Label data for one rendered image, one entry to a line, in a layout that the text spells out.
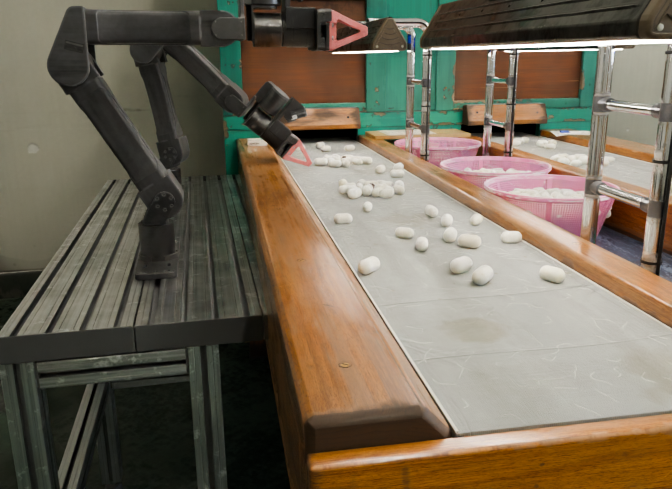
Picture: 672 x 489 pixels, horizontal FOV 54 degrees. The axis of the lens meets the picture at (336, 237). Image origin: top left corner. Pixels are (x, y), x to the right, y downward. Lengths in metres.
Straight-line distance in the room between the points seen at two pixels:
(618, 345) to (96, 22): 0.89
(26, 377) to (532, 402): 0.68
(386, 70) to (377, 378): 1.84
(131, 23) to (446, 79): 1.43
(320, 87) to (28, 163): 1.40
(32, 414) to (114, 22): 0.61
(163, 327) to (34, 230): 2.24
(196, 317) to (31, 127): 2.21
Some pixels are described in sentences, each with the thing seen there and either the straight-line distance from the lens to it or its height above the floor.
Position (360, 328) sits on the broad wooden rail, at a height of 0.76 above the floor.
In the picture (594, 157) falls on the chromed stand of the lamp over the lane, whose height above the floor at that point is 0.88.
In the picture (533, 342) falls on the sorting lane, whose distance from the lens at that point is 0.72.
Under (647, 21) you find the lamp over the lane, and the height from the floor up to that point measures 1.05.
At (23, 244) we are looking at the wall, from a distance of 3.20.
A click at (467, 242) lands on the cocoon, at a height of 0.75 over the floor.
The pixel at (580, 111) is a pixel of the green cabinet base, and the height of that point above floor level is 0.83.
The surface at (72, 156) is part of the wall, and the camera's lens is 3.07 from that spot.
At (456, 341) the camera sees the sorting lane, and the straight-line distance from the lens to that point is 0.70.
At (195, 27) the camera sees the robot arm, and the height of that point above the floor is 1.08.
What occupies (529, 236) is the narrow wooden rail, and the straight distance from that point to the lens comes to 1.07.
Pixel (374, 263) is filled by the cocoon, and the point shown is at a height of 0.75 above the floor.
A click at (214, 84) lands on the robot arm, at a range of 1.71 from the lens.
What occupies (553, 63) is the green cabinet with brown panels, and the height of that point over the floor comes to 1.00.
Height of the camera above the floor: 1.03
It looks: 15 degrees down
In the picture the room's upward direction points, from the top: 1 degrees counter-clockwise
